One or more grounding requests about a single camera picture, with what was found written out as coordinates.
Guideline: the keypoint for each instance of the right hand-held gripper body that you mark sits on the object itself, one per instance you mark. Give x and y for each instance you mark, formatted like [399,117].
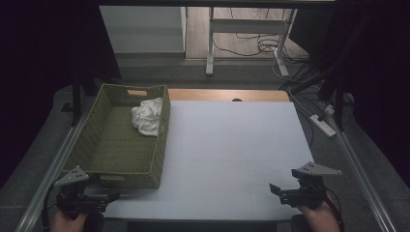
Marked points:
[306,193]

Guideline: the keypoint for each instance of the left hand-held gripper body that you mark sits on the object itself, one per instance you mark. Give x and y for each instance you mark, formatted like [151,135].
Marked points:
[75,199]

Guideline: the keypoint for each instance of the green woven basket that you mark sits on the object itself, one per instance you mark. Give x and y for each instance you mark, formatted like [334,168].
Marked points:
[119,145]

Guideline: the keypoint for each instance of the white cloth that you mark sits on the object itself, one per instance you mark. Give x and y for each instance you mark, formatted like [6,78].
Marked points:
[147,117]

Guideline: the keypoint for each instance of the person's left hand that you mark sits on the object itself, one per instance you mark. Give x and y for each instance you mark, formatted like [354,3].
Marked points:
[66,223]

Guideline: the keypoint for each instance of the person's right hand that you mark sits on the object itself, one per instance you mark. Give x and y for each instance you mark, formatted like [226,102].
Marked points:
[319,219]

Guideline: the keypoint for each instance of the white power strip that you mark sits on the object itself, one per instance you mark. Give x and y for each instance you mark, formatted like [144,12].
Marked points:
[323,125]

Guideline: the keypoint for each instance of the white table mat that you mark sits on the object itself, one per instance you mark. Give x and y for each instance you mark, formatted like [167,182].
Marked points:
[232,154]

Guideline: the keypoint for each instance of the white plug adapter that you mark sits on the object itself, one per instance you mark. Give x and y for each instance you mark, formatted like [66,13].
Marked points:
[329,109]

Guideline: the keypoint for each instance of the black metal stand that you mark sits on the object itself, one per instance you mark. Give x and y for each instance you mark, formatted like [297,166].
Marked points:
[76,96]
[338,90]

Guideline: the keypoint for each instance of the wooden table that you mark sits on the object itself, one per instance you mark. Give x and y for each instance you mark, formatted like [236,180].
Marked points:
[206,95]

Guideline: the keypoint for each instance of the white cabinet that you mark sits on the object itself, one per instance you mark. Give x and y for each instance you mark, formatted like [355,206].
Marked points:
[145,30]

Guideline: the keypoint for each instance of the aluminium rail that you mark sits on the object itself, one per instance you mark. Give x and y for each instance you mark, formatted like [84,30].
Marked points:
[364,180]
[48,180]

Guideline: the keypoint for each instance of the white desk frame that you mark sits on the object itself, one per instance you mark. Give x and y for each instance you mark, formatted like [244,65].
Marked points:
[248,25]

